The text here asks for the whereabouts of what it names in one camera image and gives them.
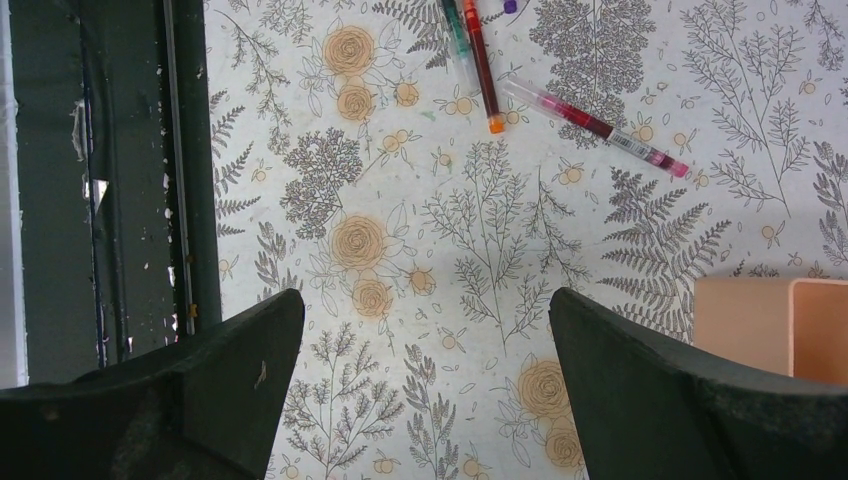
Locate peach plastic file organizer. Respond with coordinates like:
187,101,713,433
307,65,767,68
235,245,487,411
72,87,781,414
694,277,847,386

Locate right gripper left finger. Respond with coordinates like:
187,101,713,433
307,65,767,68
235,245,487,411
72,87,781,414
1,289,305,479

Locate orange gel pen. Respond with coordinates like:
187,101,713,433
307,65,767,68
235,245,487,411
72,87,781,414
462,0,505,134

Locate black gel pen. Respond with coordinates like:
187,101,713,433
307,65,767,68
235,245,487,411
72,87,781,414
439,0,478,94

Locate black mounting rail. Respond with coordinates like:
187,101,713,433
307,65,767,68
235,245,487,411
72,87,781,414
1,1,222,387

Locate purple gel pen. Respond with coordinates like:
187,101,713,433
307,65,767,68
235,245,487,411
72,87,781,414
502,0,518,15

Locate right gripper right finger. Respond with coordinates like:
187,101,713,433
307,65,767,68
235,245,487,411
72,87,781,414
549,287,847,479

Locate dark red gel pen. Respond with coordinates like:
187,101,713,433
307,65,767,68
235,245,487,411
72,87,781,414
504,75,689,178

